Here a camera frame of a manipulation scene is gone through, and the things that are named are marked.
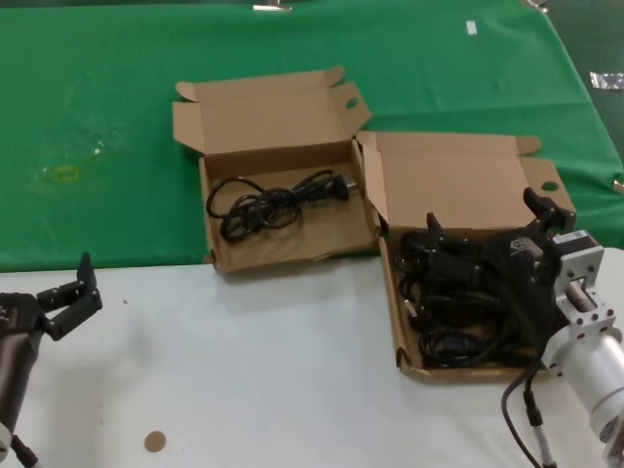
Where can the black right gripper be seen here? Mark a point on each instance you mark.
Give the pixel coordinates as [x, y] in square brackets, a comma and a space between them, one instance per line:
[526, 273]

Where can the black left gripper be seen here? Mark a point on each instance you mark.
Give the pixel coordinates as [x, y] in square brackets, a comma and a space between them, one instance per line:
[19, 317]

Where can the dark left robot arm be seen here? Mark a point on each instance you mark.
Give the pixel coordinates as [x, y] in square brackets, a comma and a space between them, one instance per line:
[14, 375]

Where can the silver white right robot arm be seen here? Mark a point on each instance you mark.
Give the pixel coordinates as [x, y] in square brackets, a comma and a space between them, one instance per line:
[590, 361]

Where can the open brown cardboard box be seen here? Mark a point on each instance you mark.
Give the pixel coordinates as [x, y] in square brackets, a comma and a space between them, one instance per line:
[292, 244]
[448, 185]

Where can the metal cloth clip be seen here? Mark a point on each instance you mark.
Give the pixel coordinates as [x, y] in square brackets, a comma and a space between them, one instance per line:
[619, 186]
[536, 4]

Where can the clear tape scrap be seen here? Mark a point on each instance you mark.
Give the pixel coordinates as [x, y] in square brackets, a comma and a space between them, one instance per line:
[99, 148]

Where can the round brown cardboard disc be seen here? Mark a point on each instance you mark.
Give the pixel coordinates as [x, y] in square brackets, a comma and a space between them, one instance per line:
[155, 441]

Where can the crumpled silver foil piece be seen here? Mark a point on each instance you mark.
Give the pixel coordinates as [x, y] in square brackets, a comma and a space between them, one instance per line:
[607, 80]

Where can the white tape piece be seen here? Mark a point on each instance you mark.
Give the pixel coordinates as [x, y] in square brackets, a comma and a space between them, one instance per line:
[471, 27]

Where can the green table cloth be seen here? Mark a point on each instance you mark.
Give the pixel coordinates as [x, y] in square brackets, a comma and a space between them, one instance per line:
[97, 73]

